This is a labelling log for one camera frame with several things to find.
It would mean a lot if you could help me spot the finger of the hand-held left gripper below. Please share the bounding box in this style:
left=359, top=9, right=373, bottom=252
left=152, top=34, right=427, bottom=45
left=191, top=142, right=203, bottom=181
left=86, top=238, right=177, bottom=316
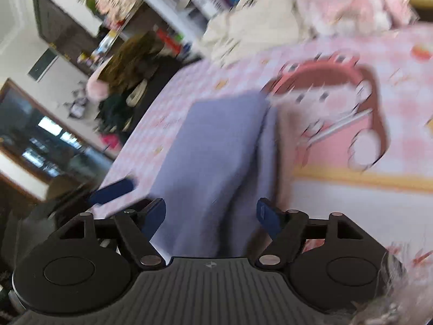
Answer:
left=88, top=177, right=135, bottom=208

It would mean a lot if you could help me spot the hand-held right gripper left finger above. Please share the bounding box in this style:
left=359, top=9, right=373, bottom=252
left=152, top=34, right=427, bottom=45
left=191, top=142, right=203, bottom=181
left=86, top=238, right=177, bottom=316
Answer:
left=56, top=197, right=167, bottom=271

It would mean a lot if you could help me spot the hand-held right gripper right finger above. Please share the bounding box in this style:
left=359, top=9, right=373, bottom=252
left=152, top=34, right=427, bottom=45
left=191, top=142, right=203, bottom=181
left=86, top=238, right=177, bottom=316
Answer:
left=254, top=197, right=373, bottom=272

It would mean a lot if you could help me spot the purple and brown sweater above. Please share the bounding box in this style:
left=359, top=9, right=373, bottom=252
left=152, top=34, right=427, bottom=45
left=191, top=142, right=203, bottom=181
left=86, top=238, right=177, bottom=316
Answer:
left=149, top=90, right=291, bottom=259

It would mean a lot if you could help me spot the dark clothes pile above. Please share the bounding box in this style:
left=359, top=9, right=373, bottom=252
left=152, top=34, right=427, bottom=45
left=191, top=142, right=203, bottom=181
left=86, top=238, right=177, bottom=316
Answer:
left=95, top=30, right=180, bottom=132

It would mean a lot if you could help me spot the wooden bookshelf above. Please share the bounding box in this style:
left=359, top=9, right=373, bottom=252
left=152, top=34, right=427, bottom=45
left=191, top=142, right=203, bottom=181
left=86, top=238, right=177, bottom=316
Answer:
left=115, top=0, right=210, bottom=58

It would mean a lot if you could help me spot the cream printed shirt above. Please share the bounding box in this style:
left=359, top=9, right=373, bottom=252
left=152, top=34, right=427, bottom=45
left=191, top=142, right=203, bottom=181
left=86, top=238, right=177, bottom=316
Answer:
left=199, top=0, right=305, bottom=65

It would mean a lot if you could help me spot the white labelled box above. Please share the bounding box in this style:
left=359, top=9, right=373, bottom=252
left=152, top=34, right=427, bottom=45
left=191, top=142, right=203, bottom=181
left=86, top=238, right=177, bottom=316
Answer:
left=191, top=0, right=231, bottom=19

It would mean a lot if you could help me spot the white bunny plush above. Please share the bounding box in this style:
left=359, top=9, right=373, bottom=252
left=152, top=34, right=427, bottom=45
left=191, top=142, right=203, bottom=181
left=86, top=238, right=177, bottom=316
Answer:
left=291, top=0, right=415, bottom=36

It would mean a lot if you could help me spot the dark wall cabinet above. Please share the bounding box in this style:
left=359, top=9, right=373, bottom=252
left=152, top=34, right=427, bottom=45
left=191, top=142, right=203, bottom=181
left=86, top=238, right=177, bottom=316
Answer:
left=31, top=0, right=102, bottom=75

